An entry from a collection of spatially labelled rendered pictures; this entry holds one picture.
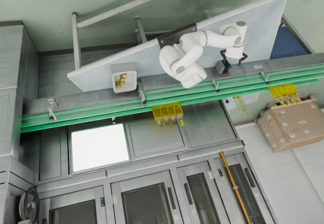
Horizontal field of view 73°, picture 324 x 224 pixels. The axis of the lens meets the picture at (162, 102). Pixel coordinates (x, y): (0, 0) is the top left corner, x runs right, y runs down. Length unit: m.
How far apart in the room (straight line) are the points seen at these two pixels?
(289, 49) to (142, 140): 1.65
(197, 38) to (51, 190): 1.39
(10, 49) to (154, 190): 1.51
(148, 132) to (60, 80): 0.96
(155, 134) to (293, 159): 4.60
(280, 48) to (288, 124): 3.12
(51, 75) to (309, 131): 4.93
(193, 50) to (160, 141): 0.92
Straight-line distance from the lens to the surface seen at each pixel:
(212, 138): 1.95
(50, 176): 1.86
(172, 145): 1.81
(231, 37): 1.25
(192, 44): 1.13
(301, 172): 6.02
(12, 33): 2.22
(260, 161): 5.59
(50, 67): 2.37
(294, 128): 5.43
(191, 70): 1.31
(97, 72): 1.67
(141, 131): 1.83
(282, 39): 2.60
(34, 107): 1.87
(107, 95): 1.80
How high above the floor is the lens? 1.84
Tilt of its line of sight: 30 degrees down
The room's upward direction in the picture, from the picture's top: 163 degrees clockwise
